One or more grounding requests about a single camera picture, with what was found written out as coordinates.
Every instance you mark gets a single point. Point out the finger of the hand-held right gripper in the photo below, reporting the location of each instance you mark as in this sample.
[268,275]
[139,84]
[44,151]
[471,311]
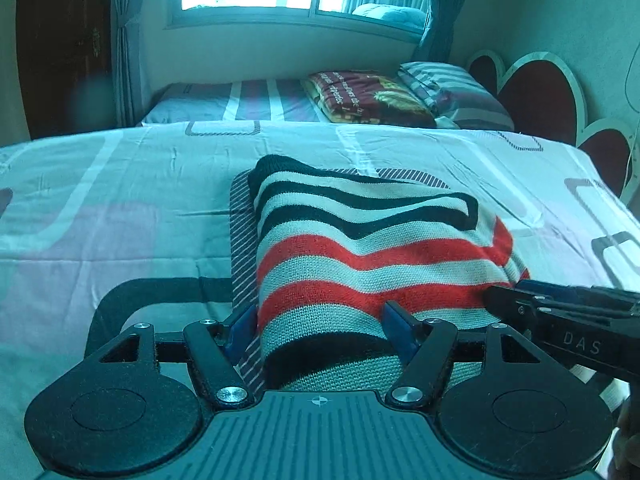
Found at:
[510,305]
[555,289]

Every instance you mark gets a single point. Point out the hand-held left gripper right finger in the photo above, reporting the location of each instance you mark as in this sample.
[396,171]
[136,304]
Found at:
[397,325]

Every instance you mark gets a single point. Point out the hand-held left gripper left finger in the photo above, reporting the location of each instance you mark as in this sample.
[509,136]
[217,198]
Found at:
[241,329]

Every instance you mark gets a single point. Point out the striped knit sweater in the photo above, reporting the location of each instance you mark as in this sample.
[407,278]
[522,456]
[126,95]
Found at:
[360,260]

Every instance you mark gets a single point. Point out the bed with patterned sheet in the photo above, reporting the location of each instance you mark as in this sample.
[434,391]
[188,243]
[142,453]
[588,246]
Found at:
[125,185]

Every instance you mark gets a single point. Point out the red heart-shaped headboard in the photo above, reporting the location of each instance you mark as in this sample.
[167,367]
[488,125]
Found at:
[540,95]

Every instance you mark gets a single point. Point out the striped pillow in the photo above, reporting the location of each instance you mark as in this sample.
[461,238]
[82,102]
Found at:
[450,92]

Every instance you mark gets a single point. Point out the bed with striped sheet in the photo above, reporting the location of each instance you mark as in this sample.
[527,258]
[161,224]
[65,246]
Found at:
[200,105]

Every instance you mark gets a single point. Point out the folded red printed blanket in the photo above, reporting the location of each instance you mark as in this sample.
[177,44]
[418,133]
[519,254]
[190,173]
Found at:
[365,97]

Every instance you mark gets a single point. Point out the grey curtain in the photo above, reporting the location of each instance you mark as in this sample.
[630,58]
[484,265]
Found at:
[127,40]
[445,10]

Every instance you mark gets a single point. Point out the light blue cushion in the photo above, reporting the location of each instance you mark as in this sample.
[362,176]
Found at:
[390,15]

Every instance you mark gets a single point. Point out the brown wooden door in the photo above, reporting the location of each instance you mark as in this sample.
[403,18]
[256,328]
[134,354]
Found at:
[60,45]

